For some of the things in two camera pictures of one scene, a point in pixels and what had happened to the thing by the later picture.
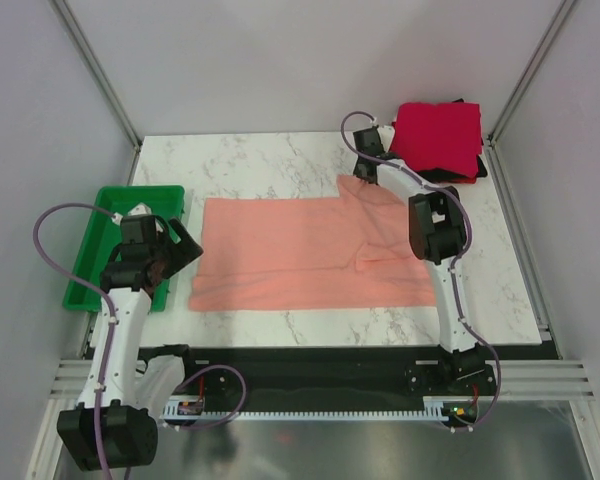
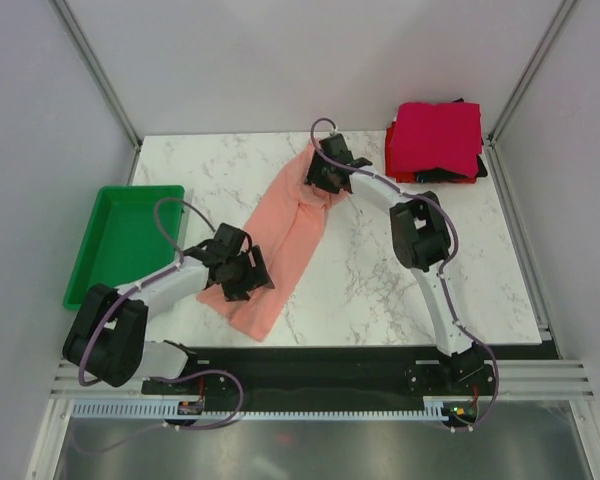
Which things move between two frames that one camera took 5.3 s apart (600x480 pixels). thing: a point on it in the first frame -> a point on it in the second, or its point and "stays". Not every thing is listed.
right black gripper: (356, 172) -> (314, 176)
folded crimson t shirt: (445, 137) stays
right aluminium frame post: (562, 11) stays
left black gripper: (184, 252) -> (256, 277)
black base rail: (317, 373) stays
